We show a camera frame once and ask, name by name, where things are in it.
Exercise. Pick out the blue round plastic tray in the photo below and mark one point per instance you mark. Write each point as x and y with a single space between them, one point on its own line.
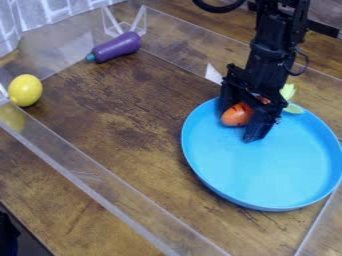
276 174

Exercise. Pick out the purple toy eggplant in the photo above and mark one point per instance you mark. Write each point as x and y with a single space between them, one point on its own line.
123 45

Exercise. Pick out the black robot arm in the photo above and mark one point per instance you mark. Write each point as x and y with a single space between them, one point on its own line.
282 26

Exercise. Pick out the yellow toy lemon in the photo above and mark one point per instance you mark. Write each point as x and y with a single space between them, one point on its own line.
25 90

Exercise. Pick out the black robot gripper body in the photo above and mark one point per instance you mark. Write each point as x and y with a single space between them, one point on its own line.
264 74

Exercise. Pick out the black bar on background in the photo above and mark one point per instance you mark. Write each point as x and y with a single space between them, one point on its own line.
314 26

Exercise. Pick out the orange toy carrot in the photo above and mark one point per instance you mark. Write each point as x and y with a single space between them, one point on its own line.
236 116

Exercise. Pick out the clear acrylic enclosure wall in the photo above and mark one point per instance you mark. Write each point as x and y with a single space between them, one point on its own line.
92 172

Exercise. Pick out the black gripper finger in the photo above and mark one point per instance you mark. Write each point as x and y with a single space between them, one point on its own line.
228 97
264 117

